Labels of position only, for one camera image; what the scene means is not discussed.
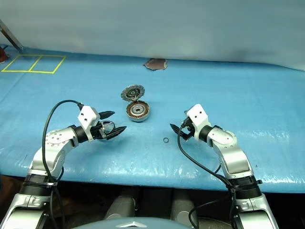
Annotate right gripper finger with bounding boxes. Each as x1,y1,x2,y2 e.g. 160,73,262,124
177,132,192,142
169,123,183,135

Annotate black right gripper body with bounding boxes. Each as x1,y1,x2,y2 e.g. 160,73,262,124
180,116,195,142

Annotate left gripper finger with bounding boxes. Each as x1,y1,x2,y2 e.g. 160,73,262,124
106,126,127,141
99,110,116,121

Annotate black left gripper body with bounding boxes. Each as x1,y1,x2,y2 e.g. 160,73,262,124
91,120,116,141

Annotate motor stator with copper windings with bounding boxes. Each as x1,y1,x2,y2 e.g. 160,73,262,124
125,100,151,123

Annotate silver finned motor cover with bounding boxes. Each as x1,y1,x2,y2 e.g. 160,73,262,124
120,84,146,103

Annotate blue foam table cover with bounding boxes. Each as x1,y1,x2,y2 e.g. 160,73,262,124
0,46,305,194

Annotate torn brown hole in cover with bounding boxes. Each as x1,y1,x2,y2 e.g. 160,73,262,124
142,58,169,72

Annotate grey rounded cylinder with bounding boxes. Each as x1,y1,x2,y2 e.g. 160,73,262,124
104,195,137,220
170,190,199,228

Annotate yellow tape double rectangle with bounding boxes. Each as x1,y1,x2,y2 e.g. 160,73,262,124
1,54,67,74

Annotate grey-blue robot torso with emblem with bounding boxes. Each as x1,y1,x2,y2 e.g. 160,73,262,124
71,216,193,229

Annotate red object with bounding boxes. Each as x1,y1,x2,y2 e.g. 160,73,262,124
0,44,10,63

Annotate grey metal bar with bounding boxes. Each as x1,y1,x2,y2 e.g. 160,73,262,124
0,19,24,51

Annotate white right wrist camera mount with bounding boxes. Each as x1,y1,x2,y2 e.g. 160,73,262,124
186,104,212,141

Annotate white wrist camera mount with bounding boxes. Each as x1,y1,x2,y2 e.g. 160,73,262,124
186,104,212,141
78,105,101,142

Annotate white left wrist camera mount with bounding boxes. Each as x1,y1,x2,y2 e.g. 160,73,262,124
78,105,101,142

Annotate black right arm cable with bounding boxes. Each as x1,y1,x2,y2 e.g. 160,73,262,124
177,124,239,229

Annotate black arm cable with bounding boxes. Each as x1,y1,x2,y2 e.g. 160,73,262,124
177,124,239,229
41,99,84,229

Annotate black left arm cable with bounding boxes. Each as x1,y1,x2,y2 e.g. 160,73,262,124
41,99,84,229

